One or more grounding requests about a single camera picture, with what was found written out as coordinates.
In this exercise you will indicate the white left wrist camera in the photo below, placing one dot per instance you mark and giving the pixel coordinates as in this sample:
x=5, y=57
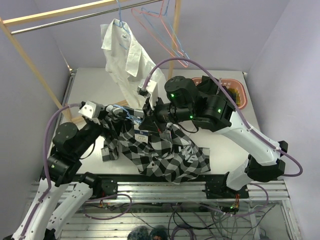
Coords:
x=91, y=111

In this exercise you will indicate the pink laundry basket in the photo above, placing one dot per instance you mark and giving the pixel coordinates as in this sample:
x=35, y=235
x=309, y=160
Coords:
x=227, y=83

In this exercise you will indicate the paper shirt price tag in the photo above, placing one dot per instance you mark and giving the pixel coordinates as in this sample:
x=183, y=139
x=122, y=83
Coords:
x=141, y=135

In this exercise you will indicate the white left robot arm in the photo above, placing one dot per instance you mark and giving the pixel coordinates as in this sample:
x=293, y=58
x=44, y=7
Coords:
x=46, y=217

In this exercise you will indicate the blue wire hanger plaid shirt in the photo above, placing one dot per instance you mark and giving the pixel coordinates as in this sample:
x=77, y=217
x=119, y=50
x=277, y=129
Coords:
x=127, y=113

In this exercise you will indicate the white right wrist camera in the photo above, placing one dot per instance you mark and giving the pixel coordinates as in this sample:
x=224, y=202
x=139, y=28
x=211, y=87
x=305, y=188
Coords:
x=151, y=92

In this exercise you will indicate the aluminium rail base frame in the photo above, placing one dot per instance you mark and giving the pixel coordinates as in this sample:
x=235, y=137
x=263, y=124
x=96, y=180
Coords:
x=159, y=190

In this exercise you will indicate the yellow cloth in basket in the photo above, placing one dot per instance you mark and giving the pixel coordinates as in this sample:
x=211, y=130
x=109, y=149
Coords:
x=238, y=97

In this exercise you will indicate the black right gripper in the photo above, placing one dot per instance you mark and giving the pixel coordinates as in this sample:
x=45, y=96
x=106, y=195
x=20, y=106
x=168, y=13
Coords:
x=151, y=119

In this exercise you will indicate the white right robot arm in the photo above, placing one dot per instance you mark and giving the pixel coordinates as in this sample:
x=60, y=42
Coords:
x=216, y=113

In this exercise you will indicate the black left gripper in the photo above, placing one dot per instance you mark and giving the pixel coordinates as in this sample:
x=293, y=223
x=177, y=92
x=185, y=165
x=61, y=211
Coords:
x=105, y=133

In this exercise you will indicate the black white plaid shirt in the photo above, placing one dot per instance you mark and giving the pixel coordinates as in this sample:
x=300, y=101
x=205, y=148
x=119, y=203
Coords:
x=171, y=154

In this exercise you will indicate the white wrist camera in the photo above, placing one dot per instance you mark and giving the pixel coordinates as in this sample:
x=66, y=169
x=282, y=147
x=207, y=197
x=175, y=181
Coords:
x=151, y=92
x=91, y=111

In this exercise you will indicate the blue wire hanger white shirt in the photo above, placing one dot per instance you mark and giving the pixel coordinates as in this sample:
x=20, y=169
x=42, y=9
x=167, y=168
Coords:
x=123, y=35

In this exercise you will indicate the wooden clothes rack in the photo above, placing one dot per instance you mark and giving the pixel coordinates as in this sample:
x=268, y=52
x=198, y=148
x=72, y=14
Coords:
x=4, y=24

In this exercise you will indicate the dark green clothes in basket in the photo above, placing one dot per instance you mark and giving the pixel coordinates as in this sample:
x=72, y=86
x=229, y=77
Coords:
x=207, y=88

